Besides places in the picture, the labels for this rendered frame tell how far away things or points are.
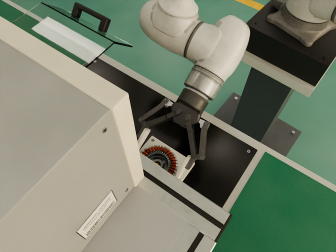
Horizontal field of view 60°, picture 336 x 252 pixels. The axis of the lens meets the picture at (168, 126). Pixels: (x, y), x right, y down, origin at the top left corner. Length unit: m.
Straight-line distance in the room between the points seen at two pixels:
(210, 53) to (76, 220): 0.52
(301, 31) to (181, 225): 0.83
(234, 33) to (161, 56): 1.43
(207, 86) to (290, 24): 0.47
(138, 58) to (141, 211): 1.78
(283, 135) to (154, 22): 1.27
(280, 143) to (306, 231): 1.02
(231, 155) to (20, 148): 0.67
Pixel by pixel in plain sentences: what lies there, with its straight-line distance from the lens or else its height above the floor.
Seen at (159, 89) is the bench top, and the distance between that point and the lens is 0.99.
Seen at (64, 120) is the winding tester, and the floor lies 1.32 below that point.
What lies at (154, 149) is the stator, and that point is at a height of 0.82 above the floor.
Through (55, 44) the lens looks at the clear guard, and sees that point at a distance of 0.72.
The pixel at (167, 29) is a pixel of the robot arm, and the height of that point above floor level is 1.03.
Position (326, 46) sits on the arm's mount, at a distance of 1.11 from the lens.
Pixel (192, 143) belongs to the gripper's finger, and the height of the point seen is 0.88.
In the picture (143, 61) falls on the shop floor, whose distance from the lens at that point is 2.11.
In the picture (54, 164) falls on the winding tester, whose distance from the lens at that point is 0.25.
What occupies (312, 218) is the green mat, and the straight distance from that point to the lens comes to 0.88.
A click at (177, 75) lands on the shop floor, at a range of 2.02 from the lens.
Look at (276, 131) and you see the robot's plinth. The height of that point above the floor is 0.02.
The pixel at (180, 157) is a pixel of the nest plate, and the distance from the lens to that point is 0.82.
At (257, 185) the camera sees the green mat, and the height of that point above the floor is 0.75.
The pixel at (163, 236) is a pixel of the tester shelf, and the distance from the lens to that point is 0.42.
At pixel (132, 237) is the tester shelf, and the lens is 0.42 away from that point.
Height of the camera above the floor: 1.53
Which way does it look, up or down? 59 degrees down
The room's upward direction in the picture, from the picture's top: straight up
